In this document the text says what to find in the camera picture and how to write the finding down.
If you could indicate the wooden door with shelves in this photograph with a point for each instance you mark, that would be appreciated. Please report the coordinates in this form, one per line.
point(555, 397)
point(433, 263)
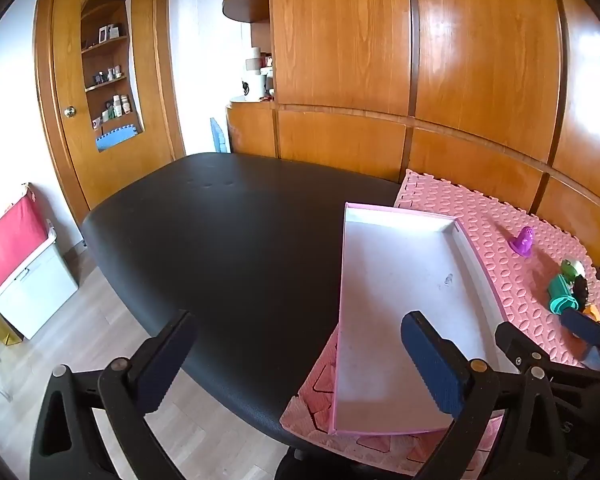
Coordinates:
point(106, 94)

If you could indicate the red cloth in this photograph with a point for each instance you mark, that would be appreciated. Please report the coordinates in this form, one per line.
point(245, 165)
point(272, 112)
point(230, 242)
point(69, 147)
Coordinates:
point(22, 230)

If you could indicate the round wooden corner shelf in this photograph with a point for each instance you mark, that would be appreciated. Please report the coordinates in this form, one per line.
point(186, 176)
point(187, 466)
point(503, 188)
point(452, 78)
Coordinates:
point(247, 11)

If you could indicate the teal plastic cup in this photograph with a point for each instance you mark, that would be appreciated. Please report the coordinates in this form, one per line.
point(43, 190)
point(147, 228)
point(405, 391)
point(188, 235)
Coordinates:
point(561, 298)

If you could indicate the pink white shallow tray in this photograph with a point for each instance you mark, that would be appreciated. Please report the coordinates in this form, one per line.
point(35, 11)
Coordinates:
point(395, 261)

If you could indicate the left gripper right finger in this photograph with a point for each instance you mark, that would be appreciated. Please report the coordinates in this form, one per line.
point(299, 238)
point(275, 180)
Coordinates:
point(442, 367)

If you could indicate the yellow plastic piece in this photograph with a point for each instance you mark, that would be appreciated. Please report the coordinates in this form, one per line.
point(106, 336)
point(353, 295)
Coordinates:
point(592, 312)

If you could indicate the gold bag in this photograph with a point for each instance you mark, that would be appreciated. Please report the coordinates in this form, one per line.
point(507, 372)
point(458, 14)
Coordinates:
point(8, 334)

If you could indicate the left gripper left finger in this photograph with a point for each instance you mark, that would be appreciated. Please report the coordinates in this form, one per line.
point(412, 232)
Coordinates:
point(158, 360)

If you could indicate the green white plug device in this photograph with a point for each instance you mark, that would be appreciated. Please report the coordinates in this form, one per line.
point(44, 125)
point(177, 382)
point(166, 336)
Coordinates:
point(571, 268)

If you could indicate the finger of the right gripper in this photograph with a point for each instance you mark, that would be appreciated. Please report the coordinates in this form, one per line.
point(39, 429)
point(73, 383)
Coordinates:
point(581, 326)
point(525, 355)

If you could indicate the dark brown massage brush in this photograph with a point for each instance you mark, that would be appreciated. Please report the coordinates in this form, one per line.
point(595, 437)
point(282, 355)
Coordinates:
point(580, 292)

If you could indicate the pink foam puzzle mat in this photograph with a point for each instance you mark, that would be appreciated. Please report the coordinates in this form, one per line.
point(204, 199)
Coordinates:
point(521, 285)

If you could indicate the white storage box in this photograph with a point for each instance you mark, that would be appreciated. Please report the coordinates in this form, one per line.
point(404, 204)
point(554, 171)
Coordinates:
point(36, 291)

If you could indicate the purple perforated dome toy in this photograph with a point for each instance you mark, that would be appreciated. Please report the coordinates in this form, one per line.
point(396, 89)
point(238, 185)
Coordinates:
point(522, 243)

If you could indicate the blue foam mat piece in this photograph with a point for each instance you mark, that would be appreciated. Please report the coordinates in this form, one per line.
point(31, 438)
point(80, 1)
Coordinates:
point(219, 137)

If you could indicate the wooden wall cabinet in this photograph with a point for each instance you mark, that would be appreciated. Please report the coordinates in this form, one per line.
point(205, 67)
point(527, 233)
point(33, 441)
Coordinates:
point(500, 96)

